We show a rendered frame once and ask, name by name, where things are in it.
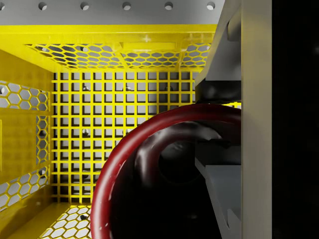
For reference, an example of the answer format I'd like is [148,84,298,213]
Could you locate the yellow basket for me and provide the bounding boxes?
[0,23,242,239]

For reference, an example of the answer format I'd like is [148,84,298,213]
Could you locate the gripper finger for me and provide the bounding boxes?
[194,0,242,104]
[194,138,242,239]

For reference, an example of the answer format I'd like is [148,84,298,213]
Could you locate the red mug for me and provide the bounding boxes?
[90,103,242,239]

